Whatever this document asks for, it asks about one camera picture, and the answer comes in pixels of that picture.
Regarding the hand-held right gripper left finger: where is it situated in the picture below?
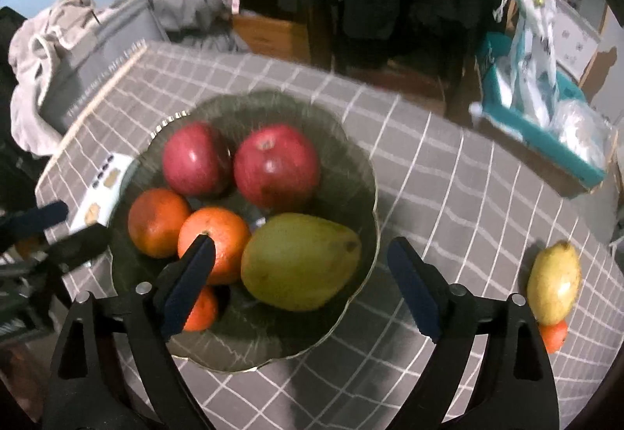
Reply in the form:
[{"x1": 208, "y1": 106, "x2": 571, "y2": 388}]
[{"x1": 41, "y1": 235, "x2": 218, "y2": 430}]

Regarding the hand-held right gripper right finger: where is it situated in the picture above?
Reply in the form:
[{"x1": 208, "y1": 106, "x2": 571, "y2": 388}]
[{"x1": 386, "y1": 236, "x2": 561, "y2": 430}]

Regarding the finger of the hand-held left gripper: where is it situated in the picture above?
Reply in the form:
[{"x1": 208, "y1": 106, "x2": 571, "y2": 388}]
[
  {"x1": 0, "y1": 200, "x2": 70, "y2": 250},
  {"x1": 36, "y1": 222, "x2": 113, "y2": 275}
]

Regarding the small tangerine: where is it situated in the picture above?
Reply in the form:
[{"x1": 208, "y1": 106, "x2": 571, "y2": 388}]
[
  {"x1": 539, "y1": 319, "x2": 569, "y2": 355},
  {"x1": 183, "y1": 285, "x2": 220, "y2": 332}
]

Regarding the orange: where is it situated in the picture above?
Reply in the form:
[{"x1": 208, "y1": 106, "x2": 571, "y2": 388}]
[
  {"x1": 177, "y1": 207, "x2": 252, "y2": 285},
  {"x1": 128, "y1": 189, "x2": 192, "y2": 259}
]

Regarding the green pear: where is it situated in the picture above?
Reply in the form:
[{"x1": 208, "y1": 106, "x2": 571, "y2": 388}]
[{"x1": 240, "y1": 213, "x2": 362, "y2": 312}]

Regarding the red apple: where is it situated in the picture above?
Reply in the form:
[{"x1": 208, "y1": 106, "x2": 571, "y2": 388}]
[
  {"x1": 233, "y1": 124, "x2": 323, "y2": 211},
  {"x1": 162, "y1": 122, "x2": 233, "y2": 197}
]

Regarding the scalloped glass plate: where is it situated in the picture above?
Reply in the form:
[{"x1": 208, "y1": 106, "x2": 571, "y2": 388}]
[{"x1": 110, "y1": 90, "x2": 381, "y2": 373}]

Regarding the white smartphone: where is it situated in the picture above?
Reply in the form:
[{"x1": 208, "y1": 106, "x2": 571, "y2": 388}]
[{"x1": 68, "y1": 153, "x2": 135, "y2": 236}]

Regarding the beige garment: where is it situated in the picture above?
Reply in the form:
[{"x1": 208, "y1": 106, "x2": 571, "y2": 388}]
[{"x1": 9, "y1": 0, "x2": 101, "y2": 153}]

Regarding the grey checked tablecloth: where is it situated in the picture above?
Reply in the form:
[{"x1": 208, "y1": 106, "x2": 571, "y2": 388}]
[{"x1": 34, "y1": 40, "x2": 620, "y2": 430}]

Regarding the yellow pear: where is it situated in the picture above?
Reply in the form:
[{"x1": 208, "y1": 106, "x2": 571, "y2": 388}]
[{"x1": 526, "y1": 240, "x2": 582, "y2": 326}]

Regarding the grey storage box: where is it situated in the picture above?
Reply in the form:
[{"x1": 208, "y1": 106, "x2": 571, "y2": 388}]
[{"x1": 39, "y1": 0, "x2": 169, "y2": 133}]

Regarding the teal box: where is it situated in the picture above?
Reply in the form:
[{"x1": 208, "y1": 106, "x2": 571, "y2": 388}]
[{"x1": 470, "y1": 33, "x2": 608, "y2": 189}]

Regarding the clear plastic bag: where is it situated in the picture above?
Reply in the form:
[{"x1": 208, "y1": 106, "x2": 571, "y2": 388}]
[{"x1": 553, "y1": 99, "x2": 617, "y2": 168}]

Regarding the grey garment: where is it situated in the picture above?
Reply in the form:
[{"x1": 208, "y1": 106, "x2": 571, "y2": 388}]
[{"x1": 146, "y1": 0, "x2": 249, "y2": 53}]

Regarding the wooden drawer unit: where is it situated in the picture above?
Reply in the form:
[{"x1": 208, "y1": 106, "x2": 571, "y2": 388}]
[{"x1": 231, "y1": 13, "x2": 313, "y2": 63}]

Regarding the wooden shelf rack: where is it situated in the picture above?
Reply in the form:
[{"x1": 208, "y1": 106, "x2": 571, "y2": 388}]
[{"x1": 507, "y1": 0, "x2": 620, "y2": 90}]

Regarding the white printed storage box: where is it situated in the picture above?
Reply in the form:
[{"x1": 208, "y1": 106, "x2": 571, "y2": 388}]
[{"x1": 551, "y1": 1, "x2": 600, "y2": 75}]

